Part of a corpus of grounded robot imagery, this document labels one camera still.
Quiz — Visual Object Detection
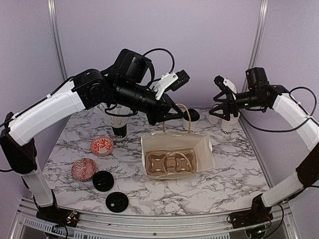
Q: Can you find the black cup with straws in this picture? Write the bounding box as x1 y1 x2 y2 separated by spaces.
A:
100 103 132 140

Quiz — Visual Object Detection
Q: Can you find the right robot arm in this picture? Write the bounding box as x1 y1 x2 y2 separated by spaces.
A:
209 67 319 223

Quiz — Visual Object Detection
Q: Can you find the white paper coffee cup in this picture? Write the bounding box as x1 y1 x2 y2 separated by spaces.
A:
182 119 198 132

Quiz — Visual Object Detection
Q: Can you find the cream paper bag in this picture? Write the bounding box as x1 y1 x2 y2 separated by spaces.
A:
141 103 216 180

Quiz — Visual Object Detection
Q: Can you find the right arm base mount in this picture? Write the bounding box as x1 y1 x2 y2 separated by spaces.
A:
227 194 274 229

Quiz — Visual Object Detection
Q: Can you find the black cup lid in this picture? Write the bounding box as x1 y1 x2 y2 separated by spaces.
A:
183 109 200 122

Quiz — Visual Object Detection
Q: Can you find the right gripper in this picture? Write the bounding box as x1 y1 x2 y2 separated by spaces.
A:
209 90 266 120

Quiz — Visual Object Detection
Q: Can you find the aluminium front rail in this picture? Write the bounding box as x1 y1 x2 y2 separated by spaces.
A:
8 198 300 239

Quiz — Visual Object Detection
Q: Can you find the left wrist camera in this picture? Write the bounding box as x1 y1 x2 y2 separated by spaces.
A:
150 70 190 100

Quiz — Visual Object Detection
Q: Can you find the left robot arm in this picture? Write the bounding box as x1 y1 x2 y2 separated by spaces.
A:
0 49 189 222

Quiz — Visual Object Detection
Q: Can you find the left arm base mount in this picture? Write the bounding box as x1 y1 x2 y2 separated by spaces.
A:
33 190 80 228

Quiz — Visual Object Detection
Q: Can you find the brown cardboard cup carrier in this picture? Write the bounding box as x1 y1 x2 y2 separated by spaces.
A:
145 150 197 177

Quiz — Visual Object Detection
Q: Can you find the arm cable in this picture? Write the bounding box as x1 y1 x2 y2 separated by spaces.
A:
239 86 317 132
143 48 175 75

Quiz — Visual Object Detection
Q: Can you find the red patterned bowl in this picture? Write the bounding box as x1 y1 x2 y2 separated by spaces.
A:
71 158 97 182

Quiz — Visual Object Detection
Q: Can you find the aluminium post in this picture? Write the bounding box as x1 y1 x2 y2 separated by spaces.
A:
241 0 270 92
47 0 68 79

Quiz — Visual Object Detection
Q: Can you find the red floral bowl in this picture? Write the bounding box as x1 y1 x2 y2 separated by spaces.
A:
90 136 114 156

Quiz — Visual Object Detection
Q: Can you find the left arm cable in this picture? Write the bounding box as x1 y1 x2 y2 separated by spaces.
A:
143 48 175 75

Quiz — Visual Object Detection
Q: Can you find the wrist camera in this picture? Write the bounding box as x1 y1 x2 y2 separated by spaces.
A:
150 70 190 100
214 76 237 95

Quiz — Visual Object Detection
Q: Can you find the left aluminium post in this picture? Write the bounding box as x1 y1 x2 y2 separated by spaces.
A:
47 0 68 79

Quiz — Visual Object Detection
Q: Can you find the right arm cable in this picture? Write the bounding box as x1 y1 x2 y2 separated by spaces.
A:
239 86 317 132

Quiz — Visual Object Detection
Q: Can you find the stack of white cups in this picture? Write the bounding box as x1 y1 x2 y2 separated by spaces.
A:
221 115 239 135

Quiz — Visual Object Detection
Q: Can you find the stack of black lids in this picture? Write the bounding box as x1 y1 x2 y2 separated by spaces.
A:
92 171 115 192

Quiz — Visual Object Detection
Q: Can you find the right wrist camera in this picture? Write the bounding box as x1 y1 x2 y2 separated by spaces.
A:
214 76 237 95

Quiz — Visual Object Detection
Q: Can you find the loose black lid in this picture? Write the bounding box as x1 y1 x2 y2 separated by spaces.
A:
105 192 129 213

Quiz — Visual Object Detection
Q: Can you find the right aluminium post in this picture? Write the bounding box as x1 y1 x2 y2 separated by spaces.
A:
241 0 270 92

